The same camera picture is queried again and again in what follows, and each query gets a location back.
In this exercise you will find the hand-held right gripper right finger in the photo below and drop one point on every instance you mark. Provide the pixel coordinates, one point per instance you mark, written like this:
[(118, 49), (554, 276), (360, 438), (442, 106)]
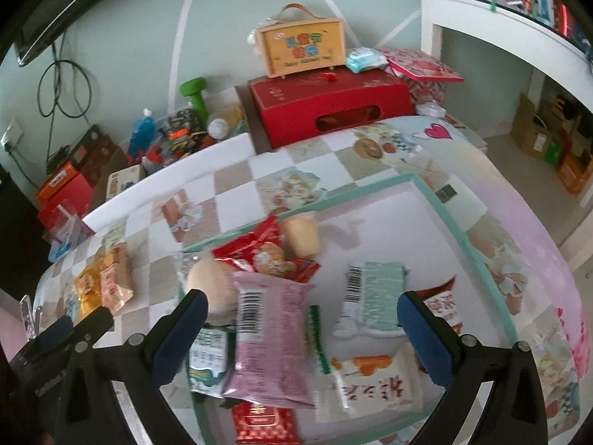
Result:
[(426, 343)]

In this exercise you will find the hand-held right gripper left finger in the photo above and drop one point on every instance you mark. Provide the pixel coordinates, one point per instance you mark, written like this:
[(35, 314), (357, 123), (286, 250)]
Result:
[(178, 347)]

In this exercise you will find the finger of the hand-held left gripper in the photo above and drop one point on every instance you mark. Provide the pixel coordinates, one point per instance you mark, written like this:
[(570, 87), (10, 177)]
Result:
[(95, 324)]

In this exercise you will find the green biscuit packet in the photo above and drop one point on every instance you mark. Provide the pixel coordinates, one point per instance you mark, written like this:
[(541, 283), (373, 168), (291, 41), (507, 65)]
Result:
[(208, 361)]

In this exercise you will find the red-white flower print packet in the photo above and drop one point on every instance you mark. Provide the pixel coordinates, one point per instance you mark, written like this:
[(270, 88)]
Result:
[(440, 306)]

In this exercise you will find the mint-white packet with barcode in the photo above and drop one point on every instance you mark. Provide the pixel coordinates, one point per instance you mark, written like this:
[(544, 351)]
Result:
[(375, 296)]

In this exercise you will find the cream packet with orange print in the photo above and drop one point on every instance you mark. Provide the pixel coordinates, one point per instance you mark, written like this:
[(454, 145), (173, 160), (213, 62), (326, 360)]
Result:
[(370, 387)]

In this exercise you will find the clear packet with round bread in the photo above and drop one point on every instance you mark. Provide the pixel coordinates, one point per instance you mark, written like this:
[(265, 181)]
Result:
[(208, 282)]

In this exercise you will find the pink snack packet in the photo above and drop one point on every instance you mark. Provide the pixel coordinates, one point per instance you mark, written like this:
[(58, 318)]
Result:
[(271, 333)]

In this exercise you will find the green-white round biscuit packet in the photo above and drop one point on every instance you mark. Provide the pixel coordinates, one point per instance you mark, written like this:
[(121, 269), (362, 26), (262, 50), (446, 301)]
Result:
[(318, 343)]

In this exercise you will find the red gold-patterned snack packet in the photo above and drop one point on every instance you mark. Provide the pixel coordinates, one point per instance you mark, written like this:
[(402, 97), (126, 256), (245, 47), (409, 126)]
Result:
[(264, 424)]

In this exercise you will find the mint green tray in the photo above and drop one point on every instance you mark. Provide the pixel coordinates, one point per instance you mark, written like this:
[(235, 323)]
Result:
[(394, 222)]

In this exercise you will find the red packet with biscuit picture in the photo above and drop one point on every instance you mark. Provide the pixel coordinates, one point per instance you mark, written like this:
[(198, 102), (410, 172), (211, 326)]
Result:
[(264, 252)]

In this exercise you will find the clear packet with cream cake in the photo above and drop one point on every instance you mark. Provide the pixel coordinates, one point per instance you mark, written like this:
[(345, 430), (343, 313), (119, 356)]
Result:
[(302, 236)]

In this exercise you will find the yellow snack packet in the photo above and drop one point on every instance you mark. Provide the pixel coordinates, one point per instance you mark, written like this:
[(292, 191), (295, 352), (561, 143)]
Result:
[(88, 292)]

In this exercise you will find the peach orange snack packet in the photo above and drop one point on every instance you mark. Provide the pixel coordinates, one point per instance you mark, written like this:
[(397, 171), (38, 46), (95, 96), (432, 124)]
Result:
[(116, 278)]

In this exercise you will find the clear acrylic stand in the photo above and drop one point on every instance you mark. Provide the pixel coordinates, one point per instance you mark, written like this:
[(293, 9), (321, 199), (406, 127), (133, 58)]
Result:
[(27, 320)]

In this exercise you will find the blue flat packet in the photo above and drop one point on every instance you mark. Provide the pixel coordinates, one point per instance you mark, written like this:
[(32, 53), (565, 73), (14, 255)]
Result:
[(62, 251)]

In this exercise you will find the clear plastic box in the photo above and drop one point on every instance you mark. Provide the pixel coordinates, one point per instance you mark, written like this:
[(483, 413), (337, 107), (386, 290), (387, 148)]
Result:
[(67, 234)]

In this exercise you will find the orange and red boxes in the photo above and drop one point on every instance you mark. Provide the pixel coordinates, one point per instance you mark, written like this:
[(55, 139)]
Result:
[(65, 204)]

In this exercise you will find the small cream box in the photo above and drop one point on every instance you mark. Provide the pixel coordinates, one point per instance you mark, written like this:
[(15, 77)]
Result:
[(125, 181)]

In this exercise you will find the orange cardboard box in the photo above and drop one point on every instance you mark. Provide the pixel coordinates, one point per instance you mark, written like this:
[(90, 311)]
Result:
[(58, 183)]

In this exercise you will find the dark brown cardboard box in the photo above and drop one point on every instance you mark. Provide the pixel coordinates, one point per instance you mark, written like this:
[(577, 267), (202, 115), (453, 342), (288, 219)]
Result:
[(92, 153)]

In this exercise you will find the blue bottle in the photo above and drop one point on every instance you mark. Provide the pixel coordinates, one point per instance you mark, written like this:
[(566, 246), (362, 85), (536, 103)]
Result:
[(141, 134)]

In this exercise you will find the white bottle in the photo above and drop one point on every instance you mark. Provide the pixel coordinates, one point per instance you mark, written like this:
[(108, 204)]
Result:
[(218, 128)]

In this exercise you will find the stack of cardboard boxes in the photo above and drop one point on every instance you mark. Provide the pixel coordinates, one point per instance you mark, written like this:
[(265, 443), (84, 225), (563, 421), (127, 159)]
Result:
[(556, 143)]

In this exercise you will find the green dumbbell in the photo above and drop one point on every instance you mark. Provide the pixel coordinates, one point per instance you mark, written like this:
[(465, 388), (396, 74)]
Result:
[(194, 97)]

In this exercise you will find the red gift box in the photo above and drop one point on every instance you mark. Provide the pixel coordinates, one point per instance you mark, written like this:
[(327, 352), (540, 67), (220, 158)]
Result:
[(324, 102)]

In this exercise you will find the red patterned flat box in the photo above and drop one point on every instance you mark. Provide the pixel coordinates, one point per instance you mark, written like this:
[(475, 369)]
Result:
[(424, 67)]

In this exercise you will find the blue-white wipes packet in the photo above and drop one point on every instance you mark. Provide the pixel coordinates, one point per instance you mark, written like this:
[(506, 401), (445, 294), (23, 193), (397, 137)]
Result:
[(366, 59)]

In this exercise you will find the black monitor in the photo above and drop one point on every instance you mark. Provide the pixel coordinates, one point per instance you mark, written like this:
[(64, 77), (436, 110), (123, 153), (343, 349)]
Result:
[(55, 14)]

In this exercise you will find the orange handbag-shaped box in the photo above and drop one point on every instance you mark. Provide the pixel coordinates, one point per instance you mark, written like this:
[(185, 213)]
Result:
[(301, 46)]

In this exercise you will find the white shelf unit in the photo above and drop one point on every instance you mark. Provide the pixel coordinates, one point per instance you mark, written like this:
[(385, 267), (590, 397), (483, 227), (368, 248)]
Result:
[(491, 23)]

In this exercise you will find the wall socket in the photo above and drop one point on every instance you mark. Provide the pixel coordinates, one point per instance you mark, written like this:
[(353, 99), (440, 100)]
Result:
[(11, 135)]

